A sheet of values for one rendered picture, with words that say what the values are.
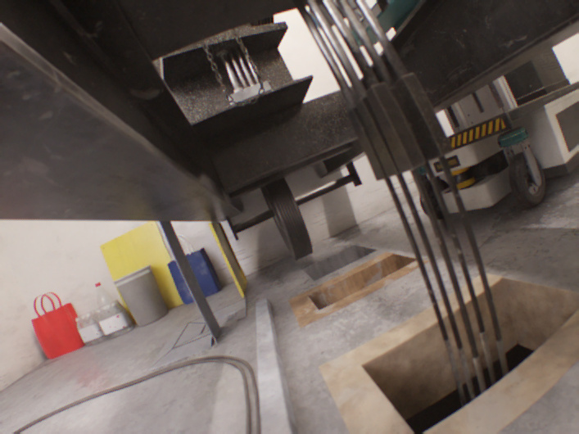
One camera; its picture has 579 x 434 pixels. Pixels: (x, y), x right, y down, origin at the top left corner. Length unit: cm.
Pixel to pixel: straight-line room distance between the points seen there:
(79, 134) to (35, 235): 273
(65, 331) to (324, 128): 228
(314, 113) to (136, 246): 165
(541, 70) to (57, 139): 149
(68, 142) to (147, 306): 201
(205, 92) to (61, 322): 206
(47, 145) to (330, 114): 115
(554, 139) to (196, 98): 122
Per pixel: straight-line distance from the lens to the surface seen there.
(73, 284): 276
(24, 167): 23
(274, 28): 115
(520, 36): 80
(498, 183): 122
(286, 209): 160
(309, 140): 123
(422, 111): 45
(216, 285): 216
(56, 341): 280
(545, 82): 149
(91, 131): 21
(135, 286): 217
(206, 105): 117
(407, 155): 42
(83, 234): 265
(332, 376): 64
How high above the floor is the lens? 32
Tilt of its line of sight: 2 degrees down
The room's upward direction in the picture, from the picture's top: 24 degrees counter-clockwise
